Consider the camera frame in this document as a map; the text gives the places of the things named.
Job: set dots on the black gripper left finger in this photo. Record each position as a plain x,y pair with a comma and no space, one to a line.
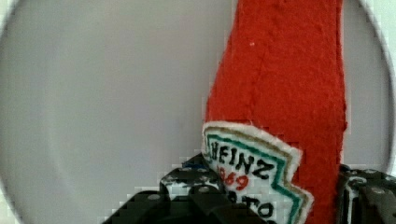
190,194

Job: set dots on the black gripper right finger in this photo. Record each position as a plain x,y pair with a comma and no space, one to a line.
365,197

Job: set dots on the red plush ketchup bottle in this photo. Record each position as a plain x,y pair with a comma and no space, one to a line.
276,114

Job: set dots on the grey round plate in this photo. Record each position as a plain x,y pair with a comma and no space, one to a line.
100,99

